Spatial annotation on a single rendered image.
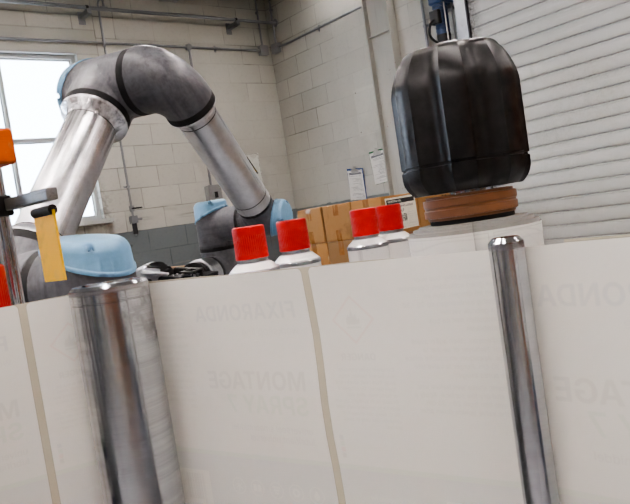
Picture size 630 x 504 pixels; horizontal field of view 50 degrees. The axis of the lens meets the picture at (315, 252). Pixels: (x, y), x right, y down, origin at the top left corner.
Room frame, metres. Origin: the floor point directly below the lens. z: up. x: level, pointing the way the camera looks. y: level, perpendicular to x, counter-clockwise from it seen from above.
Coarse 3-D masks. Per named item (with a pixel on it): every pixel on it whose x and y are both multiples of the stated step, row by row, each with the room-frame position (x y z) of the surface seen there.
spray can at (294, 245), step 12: (276, 228) 0.72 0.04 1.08; (288, 228) 0.71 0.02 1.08; (300, 228) 0.71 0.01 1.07; (288, 240) 0.71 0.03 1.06; (300, 240) 0.71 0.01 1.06; (288, 252) 0.71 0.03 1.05; (300, 252) 0.71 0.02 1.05; (312, 252) 0.72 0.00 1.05; (288, 264) 0.70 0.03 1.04; (300, 264) 0.70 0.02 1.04; (312, 264) 0.70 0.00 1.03
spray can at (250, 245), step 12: (240, 228) 0.66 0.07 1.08; (252, 228) 0.66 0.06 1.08; (264, 228) 0.68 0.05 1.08; (240, 240) 0.66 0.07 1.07; (252, 240) 0.66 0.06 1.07; (264, 240) 0.67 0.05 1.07; (240, 252) 0.66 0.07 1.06; (252, 252) 0.66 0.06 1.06; (264, 252) 0.67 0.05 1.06; (240, 264) 0.66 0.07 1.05; (252, 264) 0.66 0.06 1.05; (264, 264) 0.66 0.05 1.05; (276, 264) 0.67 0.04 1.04
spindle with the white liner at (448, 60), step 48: (432, 48) 0.41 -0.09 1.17; (480, 48) 0.40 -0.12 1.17; (432, 96) 0.41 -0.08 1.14; (480, 96) 0.40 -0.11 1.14; (432, 144) 0.41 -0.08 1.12; (480, 144) 0.40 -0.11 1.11; (528, 144) 0.43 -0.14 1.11; (432, 192) 0.41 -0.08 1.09; (480, 192) 0.41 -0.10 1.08; (432, 240) 0.41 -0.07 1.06; (480, 240) 0.39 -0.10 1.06; (528, 240) 0.40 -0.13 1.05
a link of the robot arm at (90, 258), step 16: (64, 240) 0.89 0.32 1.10; (80, 240) 0.88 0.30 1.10; (96, 240) 0.88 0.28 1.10; (112, 240) 0.89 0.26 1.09; (32, 256) 0.91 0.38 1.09; (64, 256) 0.85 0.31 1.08; (80, 256) 0.85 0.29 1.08; (96, 256) 0.86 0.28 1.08; (112, 256) 0.87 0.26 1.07; (128, 256) 0.90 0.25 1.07; (32, 272) 0.88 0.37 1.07; (80, 272) 0.85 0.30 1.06; (96, 272) 0.85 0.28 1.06; (112, 272) 0.87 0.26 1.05; (128, 272) 0.89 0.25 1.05; (32, 288) 0.88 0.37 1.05; (48, 288) 0.86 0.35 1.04; (64, 288) 0.85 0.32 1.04
